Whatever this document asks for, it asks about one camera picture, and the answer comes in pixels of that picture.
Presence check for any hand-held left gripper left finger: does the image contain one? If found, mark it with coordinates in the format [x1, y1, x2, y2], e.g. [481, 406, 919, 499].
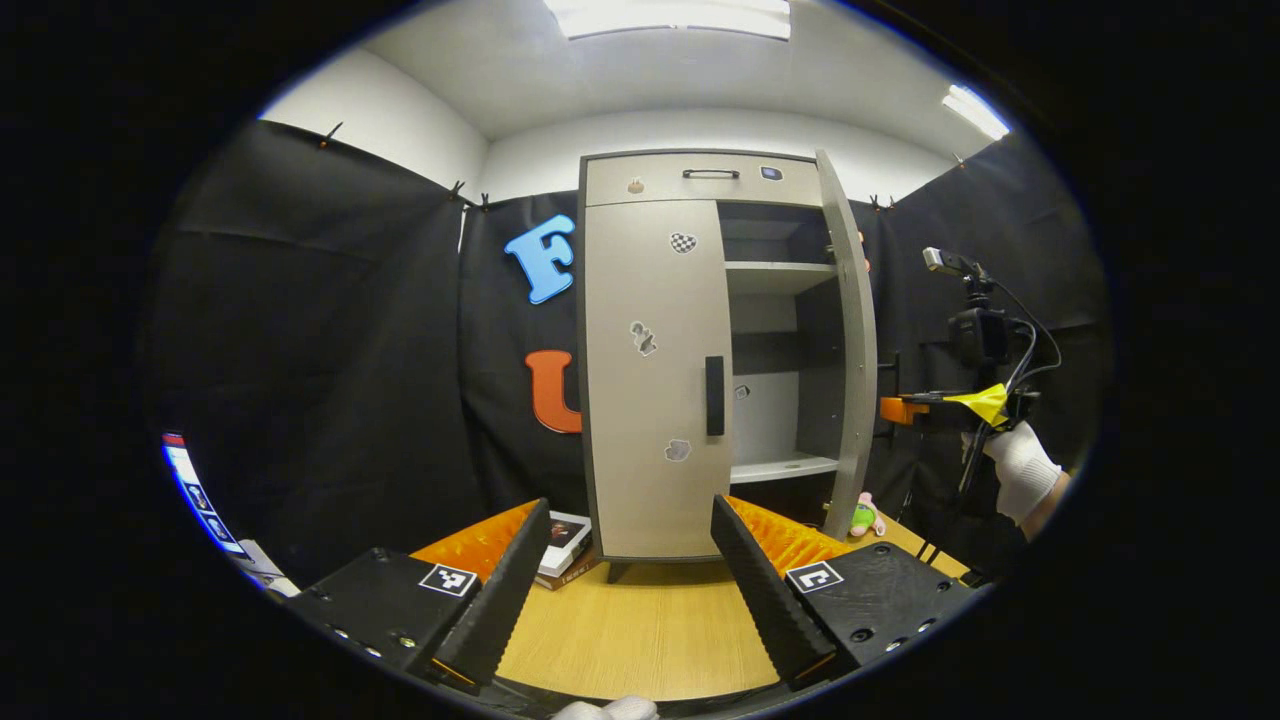
[290, 497, 553, 696]

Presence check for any black cable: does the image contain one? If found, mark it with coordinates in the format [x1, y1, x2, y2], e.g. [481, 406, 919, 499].
[990, 280, 1063, 396]

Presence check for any beige double-door shoe cabinet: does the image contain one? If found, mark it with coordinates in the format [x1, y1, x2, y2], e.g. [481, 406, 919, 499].
[577, 148, 881, 586]

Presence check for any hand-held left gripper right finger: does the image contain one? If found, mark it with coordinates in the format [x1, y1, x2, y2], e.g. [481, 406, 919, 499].
[710, 493, 991, 693]

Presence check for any brown book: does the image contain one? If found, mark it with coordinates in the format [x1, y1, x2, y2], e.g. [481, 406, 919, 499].
[535, 555, 601, 591]

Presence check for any white portrait cover book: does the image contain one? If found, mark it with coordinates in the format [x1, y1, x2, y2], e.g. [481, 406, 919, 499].
[538, 511, 593, 578]

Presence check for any beige shoe cabinet door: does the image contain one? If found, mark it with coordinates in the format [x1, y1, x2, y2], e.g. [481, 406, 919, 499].
[583, 200, 736, 561]
[815, 150, 881, 541]

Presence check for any large ceiling light panel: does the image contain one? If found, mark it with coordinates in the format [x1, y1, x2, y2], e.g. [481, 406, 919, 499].
[543, 0, 793, 41]

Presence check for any black backdrop cloth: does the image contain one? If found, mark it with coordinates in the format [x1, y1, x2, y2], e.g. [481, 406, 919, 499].
[145, 118, 1111, 591]

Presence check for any small ceiling light panel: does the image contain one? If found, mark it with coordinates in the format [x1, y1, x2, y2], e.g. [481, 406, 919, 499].
[940, 84, 1011, 141]

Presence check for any white printed board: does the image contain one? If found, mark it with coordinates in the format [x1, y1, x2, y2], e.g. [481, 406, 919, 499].
[162, 432, 301, 599]

